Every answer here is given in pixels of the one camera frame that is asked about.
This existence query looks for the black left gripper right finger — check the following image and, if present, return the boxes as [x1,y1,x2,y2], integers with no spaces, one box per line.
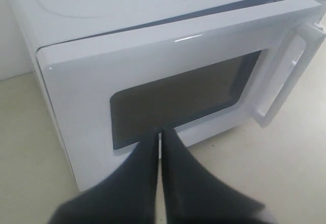
[161,128,262,223]

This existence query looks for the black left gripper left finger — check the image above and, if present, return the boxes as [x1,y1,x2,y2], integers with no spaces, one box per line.
[49,130,159,223]

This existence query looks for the white microwave door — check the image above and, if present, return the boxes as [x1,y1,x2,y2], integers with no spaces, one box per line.
[36,0,325,191]

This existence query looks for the white Midea microwave oven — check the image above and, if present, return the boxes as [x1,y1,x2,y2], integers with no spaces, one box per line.
[12,0,325,105]

